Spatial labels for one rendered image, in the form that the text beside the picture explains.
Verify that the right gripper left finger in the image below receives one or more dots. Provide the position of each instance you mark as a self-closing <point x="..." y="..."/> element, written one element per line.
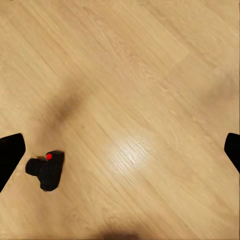
<point x="12" y="149"/>

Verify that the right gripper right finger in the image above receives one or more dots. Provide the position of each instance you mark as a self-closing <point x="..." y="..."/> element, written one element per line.
<point x="232" y="149"/>

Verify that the digital camera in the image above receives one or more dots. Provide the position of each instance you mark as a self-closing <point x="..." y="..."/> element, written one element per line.
<point x="48" y="172"/>

